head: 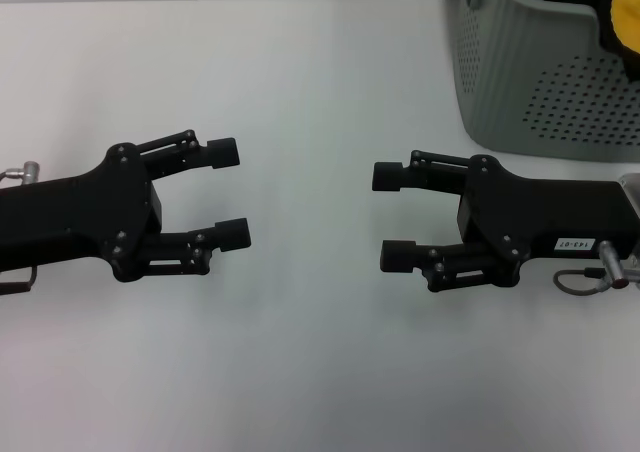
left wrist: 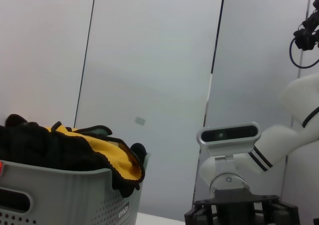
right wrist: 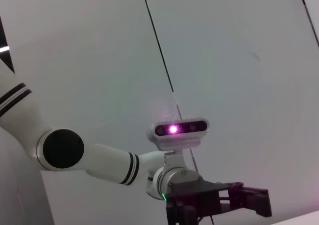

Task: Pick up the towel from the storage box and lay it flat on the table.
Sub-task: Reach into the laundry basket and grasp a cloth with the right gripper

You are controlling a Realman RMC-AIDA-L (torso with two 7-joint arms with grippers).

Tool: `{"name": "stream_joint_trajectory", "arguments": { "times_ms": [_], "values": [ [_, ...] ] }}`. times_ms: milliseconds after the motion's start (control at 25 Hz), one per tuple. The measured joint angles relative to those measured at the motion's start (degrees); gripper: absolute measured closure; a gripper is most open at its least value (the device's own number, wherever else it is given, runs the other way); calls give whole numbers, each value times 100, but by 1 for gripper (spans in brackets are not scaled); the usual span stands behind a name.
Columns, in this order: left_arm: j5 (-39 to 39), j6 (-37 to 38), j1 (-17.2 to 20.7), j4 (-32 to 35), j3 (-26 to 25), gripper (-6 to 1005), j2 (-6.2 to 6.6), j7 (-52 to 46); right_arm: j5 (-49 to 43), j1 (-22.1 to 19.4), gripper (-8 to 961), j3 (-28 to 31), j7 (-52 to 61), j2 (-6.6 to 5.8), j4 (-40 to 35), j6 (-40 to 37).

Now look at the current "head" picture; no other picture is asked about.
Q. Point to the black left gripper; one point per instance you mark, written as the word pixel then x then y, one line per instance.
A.
pixel 75 217

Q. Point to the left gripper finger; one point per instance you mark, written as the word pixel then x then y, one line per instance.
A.
pixel 222 153

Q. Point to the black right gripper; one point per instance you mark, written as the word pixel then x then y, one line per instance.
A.
pixel 540 217

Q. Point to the yellow grey black-trimmed towel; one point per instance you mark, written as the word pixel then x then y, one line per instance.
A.
pixel 630 17

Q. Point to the grey perforated storage basket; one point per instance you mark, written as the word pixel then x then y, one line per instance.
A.
pixel 500 72

